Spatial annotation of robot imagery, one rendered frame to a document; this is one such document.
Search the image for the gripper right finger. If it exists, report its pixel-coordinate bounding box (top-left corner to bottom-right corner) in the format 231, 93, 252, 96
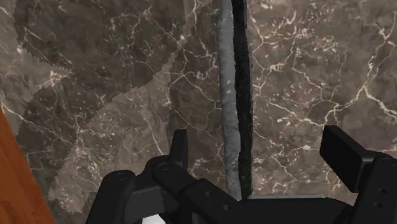
319, 125, 397, 224

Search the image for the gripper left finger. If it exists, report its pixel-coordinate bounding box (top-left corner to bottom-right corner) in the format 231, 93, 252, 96
85, 129, 240, 224

